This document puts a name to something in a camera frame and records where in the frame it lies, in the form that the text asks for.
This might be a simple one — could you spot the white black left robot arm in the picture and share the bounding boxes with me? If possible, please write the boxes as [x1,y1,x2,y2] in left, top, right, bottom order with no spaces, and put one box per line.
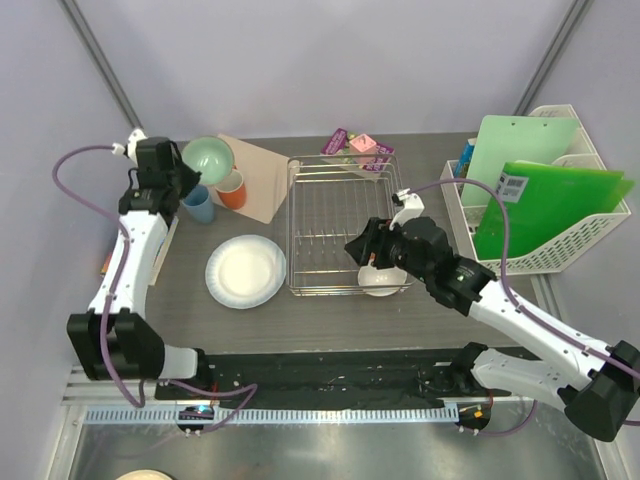
[67,129,213,399]

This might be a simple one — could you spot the green ceramic bowl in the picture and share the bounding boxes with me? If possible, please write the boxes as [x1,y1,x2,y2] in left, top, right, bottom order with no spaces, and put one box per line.
[182,136,235,185]

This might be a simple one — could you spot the white plastic file organizer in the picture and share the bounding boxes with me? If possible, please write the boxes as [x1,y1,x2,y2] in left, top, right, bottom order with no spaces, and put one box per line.
[441,125,631,275]

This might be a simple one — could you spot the blue plastic cup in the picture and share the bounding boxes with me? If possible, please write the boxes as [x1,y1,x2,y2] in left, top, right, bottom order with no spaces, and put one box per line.
[182,184,215,224]

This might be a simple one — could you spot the white slotted cable duct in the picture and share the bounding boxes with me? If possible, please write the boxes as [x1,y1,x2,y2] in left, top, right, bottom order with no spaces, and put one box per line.
[84,404,459,426]

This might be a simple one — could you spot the purple paperback book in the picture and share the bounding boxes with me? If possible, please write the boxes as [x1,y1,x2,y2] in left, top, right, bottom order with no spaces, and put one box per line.
[321,128,395,173]

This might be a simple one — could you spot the orange ceramic mug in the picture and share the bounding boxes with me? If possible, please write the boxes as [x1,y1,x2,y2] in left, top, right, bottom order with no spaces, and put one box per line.
[214,169,247,210]

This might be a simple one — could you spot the cream round plate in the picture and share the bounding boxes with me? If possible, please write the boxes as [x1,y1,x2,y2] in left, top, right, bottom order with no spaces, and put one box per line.
[116,469,172,480]

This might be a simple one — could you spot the bright green plastic folder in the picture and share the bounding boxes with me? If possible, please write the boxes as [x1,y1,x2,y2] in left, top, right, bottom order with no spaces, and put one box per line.
[496,161,634,258]

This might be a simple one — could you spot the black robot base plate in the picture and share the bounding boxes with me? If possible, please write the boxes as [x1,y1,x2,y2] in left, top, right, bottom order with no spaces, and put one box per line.
[154,344,512,407]

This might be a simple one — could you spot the light green clipboard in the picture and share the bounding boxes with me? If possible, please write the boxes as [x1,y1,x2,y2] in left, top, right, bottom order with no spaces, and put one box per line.
[466,115,580,188]

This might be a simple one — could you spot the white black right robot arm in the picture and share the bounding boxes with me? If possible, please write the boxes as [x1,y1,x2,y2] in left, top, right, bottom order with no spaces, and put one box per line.
[345,217,639,442]

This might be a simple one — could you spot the pink cube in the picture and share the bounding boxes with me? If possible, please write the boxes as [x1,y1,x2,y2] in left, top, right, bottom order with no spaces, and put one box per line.
[348,134,378,155]

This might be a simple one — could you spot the metal wire dish rack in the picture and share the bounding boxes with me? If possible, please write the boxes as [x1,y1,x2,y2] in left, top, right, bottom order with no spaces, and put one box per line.
[286,154,414,296]

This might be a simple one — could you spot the blue white carton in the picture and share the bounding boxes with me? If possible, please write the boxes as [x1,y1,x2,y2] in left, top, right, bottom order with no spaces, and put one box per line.
[453,138,477,178]

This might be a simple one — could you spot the blue Jane Eyre book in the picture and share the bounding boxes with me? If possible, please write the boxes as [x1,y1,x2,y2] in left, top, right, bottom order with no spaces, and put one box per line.
[101,217,180,286]

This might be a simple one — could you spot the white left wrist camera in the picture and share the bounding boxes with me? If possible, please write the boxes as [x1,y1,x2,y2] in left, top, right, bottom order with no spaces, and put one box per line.
[111,128,147,165]

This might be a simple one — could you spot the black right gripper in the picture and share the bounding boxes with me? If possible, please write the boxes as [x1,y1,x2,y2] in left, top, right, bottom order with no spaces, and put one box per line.
[345,217,432,283]

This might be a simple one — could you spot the orange white ceramic bowl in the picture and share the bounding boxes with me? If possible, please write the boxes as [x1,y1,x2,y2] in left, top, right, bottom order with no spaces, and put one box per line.
[357,266,407,297]

